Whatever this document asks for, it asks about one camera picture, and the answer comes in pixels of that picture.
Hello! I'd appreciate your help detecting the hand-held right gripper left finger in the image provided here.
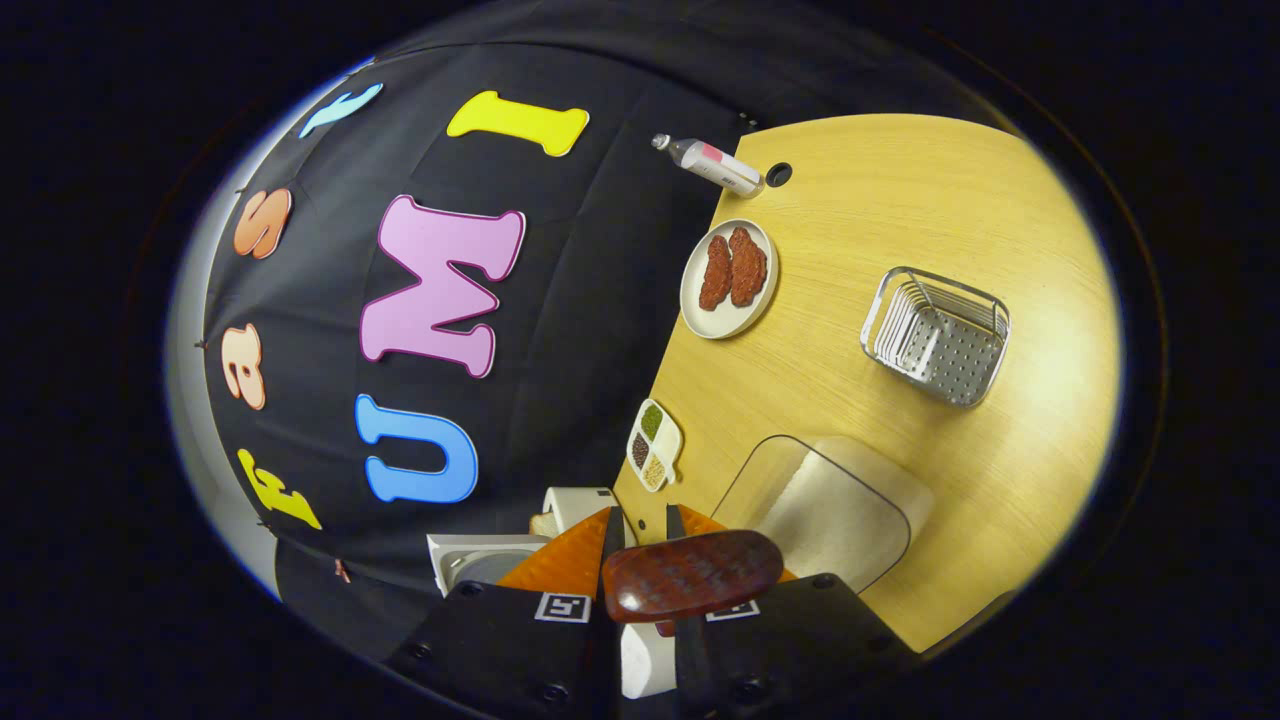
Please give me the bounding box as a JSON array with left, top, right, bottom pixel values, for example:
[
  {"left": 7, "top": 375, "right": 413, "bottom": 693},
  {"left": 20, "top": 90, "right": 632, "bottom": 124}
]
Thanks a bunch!
[{"left": 385, "top": 505, "right": 626, "bottom": 720}]

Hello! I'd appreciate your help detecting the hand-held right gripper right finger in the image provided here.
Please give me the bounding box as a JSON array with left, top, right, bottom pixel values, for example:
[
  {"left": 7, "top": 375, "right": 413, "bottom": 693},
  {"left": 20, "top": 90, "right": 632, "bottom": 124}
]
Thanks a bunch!
[{"left": 665, "top": 503, "right": 916, "bottom": 720}]

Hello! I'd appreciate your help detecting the white rice cooker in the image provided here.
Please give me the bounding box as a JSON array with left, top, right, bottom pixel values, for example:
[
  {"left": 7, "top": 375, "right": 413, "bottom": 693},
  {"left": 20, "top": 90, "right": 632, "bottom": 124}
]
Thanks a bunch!
[{"left": 427, "top": 533, "right": 678, "bottom": 700}]

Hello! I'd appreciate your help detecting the white rice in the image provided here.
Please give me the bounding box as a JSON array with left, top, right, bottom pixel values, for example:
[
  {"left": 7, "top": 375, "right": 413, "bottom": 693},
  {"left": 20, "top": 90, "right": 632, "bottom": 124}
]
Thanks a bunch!
[{"left": 765, "top": 445, "right": 911, "bottom": 591}]

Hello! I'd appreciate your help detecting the brown wooden spoon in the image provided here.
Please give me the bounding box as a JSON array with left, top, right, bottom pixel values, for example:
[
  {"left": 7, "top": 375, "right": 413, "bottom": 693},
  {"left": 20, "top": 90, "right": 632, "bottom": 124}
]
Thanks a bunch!
[{"left": 602, "top": 529, "right": 785, "bottom": 638}]

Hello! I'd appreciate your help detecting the metal wire chopstick holder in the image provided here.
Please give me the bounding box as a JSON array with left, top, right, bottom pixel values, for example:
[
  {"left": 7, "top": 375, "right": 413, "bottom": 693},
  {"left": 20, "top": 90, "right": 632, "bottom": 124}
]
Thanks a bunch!
[{"left": 860, "top": 266, "right": 1011, "bottom": 408}]

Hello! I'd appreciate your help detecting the white toaster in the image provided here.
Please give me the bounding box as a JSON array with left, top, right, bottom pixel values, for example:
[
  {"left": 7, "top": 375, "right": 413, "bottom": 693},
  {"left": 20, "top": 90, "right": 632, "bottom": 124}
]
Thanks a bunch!
[{"left": 543, "top": 487, "right": 623, "bottom": 538}]

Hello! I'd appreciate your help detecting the clear plastic container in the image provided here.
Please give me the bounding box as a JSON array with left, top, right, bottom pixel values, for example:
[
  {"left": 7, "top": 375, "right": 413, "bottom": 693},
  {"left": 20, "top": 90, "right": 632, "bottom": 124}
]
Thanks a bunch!
[{"left": 710, "top": 434, "right": 936, "bottom": 596}]

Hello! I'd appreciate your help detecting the white divided grain dish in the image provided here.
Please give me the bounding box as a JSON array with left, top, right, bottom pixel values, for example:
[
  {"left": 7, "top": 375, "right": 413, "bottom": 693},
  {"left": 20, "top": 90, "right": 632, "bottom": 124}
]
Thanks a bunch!
[{"left": 626, "top": 398, "right": 684, "bottom": 493}]

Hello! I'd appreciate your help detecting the white round plate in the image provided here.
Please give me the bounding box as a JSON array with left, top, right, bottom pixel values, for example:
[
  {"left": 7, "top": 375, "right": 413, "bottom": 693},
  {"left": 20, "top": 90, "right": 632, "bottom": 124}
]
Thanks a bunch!
[{"left": 680, "top": 218, "right": 780, "bottom": 341}]

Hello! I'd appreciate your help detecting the red-brown meat piece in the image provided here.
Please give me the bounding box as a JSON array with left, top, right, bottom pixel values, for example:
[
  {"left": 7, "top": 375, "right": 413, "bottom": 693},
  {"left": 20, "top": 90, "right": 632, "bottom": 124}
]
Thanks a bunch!
[
  {"left": 728, "top": 226, "right": 769, "bottom": 308},
  {"left": 698, "top": 234, "right": 734, "bottom": 312}
]

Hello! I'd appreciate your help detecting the clear bottle pink label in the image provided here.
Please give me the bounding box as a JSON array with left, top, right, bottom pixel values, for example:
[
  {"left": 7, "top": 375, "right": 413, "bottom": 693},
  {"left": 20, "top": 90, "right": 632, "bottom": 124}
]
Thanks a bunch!
[{"left": 651, "top": 133, "right": 766, "bottom": 198}]

